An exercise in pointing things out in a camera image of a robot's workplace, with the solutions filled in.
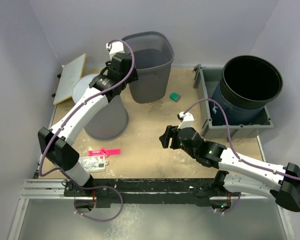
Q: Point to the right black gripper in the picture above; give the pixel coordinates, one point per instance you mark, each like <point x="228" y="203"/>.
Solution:
<point x="171" y="132"/>

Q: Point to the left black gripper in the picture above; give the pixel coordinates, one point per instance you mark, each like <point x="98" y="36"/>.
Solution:
<point x="132" y="77"/>

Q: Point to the light grey round bin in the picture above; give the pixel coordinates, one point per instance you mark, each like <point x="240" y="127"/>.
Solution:
<point x="110" y="122"/>

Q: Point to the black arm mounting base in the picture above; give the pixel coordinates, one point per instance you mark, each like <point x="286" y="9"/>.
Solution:
<point x="178" y="191"/>

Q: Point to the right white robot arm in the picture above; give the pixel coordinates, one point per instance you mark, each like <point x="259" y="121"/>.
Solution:
<point x="239" y="173"/>

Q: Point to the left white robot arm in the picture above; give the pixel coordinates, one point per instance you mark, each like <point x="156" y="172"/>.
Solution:
<point x="56" y="142"/>

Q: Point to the dark grey mesh basket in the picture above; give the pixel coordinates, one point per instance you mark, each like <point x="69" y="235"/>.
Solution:
<point x="153" y="55"/>

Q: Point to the small green block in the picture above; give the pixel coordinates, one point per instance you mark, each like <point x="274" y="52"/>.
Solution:
<point x="174" y="96"/>

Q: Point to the small whiteboard yellow edge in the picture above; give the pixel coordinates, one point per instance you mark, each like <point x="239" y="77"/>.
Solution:
<point x="70" y="75"/>

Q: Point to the grey rectangular plastic crate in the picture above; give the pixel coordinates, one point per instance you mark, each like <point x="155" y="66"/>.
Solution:
<point x="205" y="81"/>

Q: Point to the pink plastic clip tool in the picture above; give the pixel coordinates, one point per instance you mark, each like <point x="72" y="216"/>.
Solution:
<point x="104" y="152"/>

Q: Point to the white printed card package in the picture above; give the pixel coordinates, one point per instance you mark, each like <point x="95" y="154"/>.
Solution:
<point x="94" y="164"/>

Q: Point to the large black round bucket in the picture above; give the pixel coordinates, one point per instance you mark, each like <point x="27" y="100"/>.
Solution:
<point x="246" y="85"/>

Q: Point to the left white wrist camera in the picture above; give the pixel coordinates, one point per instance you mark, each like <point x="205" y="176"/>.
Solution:
<point x="114" y="48"/>

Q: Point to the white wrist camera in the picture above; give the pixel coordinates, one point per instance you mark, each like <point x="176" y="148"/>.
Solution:
<point x="186" y="120"/>
<point x="114" y="48"/>

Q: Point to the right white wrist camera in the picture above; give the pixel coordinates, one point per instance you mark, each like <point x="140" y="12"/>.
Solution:
<point x="186" y="120"/>

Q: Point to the aluminium table frame rail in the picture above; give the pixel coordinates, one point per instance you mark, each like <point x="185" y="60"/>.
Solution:
<point x="34" y="189"/>

